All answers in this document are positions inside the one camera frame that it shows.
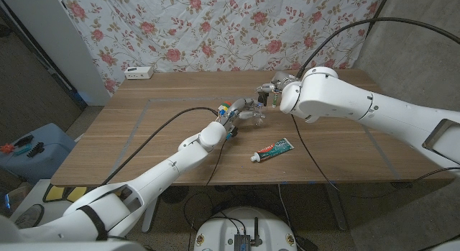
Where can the yellow black floor mat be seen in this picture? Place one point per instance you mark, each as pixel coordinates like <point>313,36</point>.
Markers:
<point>57,194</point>

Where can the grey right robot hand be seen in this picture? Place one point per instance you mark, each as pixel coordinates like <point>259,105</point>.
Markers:
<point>284,78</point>

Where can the colourful wooden maraca toy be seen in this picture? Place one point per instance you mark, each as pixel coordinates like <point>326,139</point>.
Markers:
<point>224,108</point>

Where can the white table leg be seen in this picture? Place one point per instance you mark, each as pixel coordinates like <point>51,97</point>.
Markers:
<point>150,216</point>

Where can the white robot torso shell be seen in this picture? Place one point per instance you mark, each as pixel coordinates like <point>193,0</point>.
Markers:
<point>72,246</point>

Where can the black radio box with antenna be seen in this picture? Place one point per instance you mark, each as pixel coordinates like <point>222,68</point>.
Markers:
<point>242,242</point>

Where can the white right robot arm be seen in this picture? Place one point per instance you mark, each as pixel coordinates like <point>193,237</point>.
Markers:
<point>341,96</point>

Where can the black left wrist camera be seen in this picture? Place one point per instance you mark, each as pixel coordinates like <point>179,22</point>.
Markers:
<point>231,133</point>

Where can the teal plastic tool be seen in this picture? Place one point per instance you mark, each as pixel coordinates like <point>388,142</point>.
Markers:
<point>23,150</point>

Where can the clear dispenser bottle black pump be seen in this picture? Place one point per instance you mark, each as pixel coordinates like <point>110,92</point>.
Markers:
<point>263,99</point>

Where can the white power strip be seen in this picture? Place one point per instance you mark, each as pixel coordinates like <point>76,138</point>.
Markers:
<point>138,73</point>

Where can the black plastic clip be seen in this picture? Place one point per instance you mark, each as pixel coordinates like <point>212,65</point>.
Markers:
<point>24,140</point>

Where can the toothpaste tube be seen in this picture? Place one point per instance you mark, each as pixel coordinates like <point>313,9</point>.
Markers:
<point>273,150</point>

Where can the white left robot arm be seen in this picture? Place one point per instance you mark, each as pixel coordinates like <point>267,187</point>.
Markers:
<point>161,172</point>

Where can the blue storage bin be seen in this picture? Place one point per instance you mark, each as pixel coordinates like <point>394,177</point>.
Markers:
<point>46,164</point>

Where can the grey shoe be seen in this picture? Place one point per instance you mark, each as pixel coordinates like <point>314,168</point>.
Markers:
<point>28,216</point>

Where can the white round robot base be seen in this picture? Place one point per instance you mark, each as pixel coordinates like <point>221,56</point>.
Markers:
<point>219,229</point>

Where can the black power adapter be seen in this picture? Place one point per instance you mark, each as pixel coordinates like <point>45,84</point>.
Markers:
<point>305,244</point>

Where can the black backdrop stand pole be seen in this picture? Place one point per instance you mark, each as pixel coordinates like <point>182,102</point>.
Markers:
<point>375,10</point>

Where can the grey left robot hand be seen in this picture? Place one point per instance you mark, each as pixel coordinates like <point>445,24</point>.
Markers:
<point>235,107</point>

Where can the green Expo marker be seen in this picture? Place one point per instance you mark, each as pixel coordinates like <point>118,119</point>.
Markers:
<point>274,101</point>

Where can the black toothed comb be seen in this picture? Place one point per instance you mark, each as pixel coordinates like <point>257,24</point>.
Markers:
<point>36,150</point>

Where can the floral backdrop cloth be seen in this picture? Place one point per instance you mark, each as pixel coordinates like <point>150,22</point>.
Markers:
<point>233,35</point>

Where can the grey table leg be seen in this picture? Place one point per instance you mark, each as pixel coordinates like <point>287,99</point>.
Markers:
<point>336,208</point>

